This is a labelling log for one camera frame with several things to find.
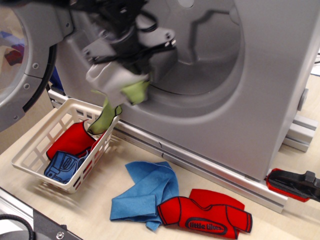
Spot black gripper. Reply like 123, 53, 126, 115
82, 12, 176, 68

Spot green felt shirt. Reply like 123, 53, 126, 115
87, 80, 150, 135

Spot grey felt cloth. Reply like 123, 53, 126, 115
86, 61, 149, 108

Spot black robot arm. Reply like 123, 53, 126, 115
41, 0, 176, 72

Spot grey toy washing machine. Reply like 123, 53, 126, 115
54, 0, 320, 181

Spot white plastic laundry basket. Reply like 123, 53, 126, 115
11, 98, 119, 194

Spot grey washer door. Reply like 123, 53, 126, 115
0, 2, 73, 131

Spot red felt cloth in basket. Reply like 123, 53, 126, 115
46, 120, 101, 160

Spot blue felt cloth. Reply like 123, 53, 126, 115
109, 161, 179, 231

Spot blue felt pants in basket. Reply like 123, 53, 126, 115
44, 150, 90, 184

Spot red felt shirt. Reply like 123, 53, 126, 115
157, 189, 253, 240

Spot red black clamp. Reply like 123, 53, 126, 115
265, 168, 320, 203

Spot aluminium rail under washer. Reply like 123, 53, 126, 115
50, 83, 308, 212

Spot aluminium frame bottom left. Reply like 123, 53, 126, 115
0, 187, 34, 234

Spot black bracket plate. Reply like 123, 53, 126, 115
33, 209, 81, 240

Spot black cable bottom left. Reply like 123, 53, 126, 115
0, 213, 36, 240

